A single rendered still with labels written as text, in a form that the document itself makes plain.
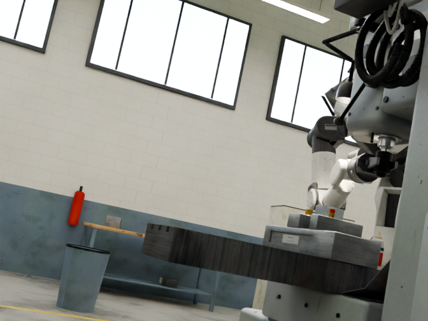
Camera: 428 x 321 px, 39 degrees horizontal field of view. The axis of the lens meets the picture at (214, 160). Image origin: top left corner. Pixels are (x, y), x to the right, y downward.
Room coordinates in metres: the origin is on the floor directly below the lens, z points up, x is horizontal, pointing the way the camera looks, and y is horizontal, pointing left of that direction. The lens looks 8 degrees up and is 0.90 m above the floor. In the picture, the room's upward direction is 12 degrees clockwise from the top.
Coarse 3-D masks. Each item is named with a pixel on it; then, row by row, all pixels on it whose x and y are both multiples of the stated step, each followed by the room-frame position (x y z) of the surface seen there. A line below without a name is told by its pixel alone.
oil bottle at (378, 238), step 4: (376, 236) 1.69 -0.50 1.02; (380, 236) 1.69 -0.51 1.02; (376, 240) 1.68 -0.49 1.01; (380, 240) 1.68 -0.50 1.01; (384, 244) 1.69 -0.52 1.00; (380, 252) 1.68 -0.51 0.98; (380, 256) 1.68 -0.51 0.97; (380, 260) 1.68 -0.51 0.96; (380, 264) 1.68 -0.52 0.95; (380, 268) 1.69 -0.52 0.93
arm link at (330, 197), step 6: (318, 192) 2.13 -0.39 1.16; (324, 192) 2.14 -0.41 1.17; (330, 192) 2.04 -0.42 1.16; (336, 192) 2.01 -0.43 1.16; (318, 198) 2.13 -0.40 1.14; (324, 198) 2.08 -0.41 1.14; (330, 198) 2.05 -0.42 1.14; (336, 198) 2.03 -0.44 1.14; (342, 198) 2.02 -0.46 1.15; (318, 204) 2.13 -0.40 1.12; (324, 204) 2.09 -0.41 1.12; (330, 204) 2.07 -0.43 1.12; (336, 204) 2.06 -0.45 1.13; (342, 204) 2.07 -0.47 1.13
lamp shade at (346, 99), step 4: (344, 84) 1.86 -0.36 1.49; (348, 84) 1.85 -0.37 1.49; (352, 84) 1.85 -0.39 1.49; (340, 88) 1.86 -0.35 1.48; (344, 88) 1.85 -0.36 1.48; (348, 88) 1.84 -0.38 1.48; (340, 92) 1.86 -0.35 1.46; (344, 92) 1.85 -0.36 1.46; (348, 92) 1.84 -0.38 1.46; (336, 96) 1.87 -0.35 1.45; (340, 96) 1.85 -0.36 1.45; (344, 96) 1.85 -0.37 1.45; (348, 96) 1.84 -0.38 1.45; (336, 100) 1.90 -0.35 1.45; (340, 100) 1.91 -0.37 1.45; (344, 100) 1.91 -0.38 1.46; (348, 100) 1.91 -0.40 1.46
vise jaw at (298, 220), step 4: (292, 216) 1.67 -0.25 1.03; (296, 216) 1.65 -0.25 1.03; (300, 216) 1.64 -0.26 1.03; (304, 216) 1.64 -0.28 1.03; (308, 216) 1.65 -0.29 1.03; (288, 220) 1.69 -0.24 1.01; (292, 220) 1.67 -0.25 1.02; (296, 220) 1.65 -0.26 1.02; (300, 220) 1.64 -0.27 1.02; (304, 220) 1.64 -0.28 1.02; (308, 220) 1.65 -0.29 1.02; (288, 224) 1.68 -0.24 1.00; (292, 224) 1.66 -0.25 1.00; (296, 224) 1.65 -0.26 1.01; (300, 224) 1.64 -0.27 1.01; (304, 224) 1.64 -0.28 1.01; (308, 224) 1.65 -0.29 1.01; (304, 228) 1.65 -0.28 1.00; (308, 228) 1.65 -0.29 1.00
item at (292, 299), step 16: (272, 288) 1.83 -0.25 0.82; (288, 288) 1.74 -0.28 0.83; (304, 288) 1.66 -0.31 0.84; (272, 304) 1.81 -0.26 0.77; (288, 304) 1.72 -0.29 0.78; (304, 304) 1.64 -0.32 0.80; (320, 304) 1.57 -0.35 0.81; (336, 304) 1.51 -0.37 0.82; (352, 304) 1.45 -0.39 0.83; (368, 304) 1.41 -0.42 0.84; (288, 320) 1.71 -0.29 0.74; (304, 320) 1.63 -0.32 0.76; (320, 320) 1.56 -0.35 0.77; (336, 320) 1.50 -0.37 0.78; (352, 320) 1.44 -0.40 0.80; (368, 320) 1.41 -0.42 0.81
